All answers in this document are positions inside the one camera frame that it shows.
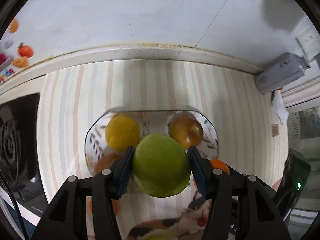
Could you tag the grey gas canister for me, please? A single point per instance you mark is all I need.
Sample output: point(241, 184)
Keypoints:
point(283, 70)

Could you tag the green apple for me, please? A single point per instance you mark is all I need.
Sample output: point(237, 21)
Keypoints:
point(156, 237)
point(160, 166)

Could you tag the colourful wall sticker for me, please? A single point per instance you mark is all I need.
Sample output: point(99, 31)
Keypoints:
point(15, 54)

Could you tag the black gas stove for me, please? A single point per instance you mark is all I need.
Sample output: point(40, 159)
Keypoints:
point(19, 163)

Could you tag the orange tangerine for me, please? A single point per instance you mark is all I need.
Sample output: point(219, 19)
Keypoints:
point(218, 164)
point(106, 162)

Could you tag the striped cat table mat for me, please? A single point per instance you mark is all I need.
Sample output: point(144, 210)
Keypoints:
point(72, 99)

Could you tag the floral ceramic plate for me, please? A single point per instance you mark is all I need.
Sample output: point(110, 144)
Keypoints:
point(150, 122)

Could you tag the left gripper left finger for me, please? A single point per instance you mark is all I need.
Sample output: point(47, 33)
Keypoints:
point(65, 217)

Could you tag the brown passion fruit back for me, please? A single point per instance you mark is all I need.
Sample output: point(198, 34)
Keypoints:
point(186, 131)

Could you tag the white wall socket panel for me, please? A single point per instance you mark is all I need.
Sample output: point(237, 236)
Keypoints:
point(308, 44)

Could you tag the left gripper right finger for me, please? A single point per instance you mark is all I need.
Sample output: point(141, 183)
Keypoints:
point(257, 216)

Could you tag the small brown card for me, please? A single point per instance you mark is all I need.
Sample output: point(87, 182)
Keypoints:
point(275, 130)

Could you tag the white folded cloth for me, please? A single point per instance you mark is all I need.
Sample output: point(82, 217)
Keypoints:
point(278, 106)

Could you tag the yellow lemon back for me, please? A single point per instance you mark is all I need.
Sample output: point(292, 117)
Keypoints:
point(122, 132)

